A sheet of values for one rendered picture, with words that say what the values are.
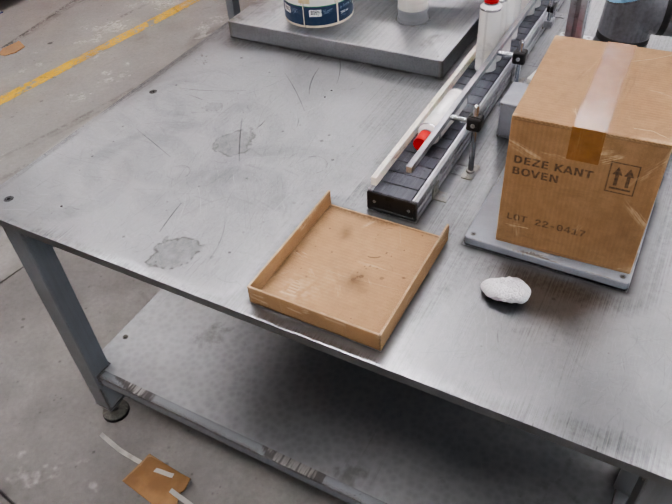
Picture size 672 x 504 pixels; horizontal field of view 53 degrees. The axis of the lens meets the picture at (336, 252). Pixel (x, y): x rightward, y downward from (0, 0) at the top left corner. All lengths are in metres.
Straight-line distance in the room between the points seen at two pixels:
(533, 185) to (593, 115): 0.15
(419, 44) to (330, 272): 0.83
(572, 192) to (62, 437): 1.62
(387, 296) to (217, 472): 0.97
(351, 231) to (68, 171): 0.70
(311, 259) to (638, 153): 0.59
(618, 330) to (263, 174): 0.79
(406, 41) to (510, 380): 1.07
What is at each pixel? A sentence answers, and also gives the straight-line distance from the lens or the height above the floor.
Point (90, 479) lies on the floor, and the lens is 2.11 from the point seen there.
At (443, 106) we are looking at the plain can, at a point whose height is 0.93.
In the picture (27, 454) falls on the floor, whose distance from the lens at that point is 2.23.
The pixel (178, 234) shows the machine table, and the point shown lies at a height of 0.83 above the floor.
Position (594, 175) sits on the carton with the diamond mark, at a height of 1.04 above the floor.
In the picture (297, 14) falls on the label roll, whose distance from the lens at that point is 2.00.
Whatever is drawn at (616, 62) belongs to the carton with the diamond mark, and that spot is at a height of 1.12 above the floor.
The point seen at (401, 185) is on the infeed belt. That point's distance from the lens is 1.36.
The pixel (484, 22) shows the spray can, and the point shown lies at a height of 1.01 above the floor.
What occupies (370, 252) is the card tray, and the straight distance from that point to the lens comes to 1.28.
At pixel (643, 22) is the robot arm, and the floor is 1.03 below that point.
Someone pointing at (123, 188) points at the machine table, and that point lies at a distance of 1.56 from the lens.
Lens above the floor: 1.71
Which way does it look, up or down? 43 degrees down
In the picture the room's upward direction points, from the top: 5 degrees counter-clockwise
